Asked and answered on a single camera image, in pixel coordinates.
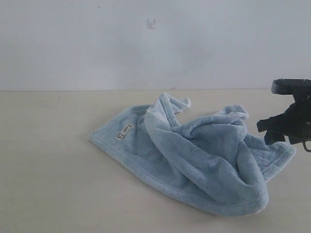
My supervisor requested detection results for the light blue fluffy towel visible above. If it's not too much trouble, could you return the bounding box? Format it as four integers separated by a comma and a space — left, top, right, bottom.
89, 93, 295, 216

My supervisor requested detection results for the white printed paper label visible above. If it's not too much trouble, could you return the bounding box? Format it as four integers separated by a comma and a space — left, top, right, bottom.
116, 123, 134, 140

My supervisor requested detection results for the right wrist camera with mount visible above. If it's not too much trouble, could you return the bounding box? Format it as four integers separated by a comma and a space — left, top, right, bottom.
271, 79, 311, 95

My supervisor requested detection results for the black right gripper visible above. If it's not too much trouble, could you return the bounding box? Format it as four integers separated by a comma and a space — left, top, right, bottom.
257, 95, 311, 145

